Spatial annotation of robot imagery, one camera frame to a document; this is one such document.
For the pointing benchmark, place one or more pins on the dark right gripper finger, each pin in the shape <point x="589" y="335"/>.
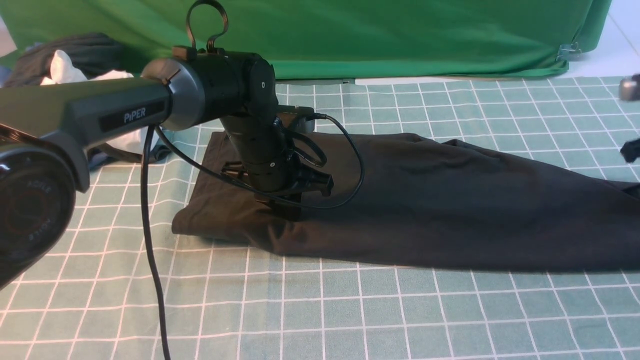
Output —
<point x="630" y="151"/>

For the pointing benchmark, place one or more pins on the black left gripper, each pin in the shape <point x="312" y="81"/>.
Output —
<point x="275" y="160"/>

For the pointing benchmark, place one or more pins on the dark gray long-sleeve shirt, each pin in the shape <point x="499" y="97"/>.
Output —
<point x="448" y="205"/>

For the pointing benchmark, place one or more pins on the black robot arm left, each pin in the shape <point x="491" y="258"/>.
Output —
<point x="46" y="131"/>

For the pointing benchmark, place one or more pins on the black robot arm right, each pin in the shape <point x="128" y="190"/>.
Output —
<point x="629" y="90"/>

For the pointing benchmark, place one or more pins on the metal binder clip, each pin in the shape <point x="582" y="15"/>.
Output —
<point x="569" y="52"/>

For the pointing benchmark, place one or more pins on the green backdrop cloth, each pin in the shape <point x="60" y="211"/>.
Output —
<point x="335" y="39"/>

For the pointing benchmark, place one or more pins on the green checkered table mat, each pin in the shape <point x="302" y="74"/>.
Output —
<point x="92" y="297"/>

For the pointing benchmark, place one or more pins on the dark gray crumpled garment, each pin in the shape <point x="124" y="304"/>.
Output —
<point x="94" y="53"/>

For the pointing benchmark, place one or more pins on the white crumpled garment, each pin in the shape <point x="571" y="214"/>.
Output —
<point x="63" y="71"/>

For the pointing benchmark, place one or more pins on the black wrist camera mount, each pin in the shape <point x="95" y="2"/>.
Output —
<point x="297" y="118"/>

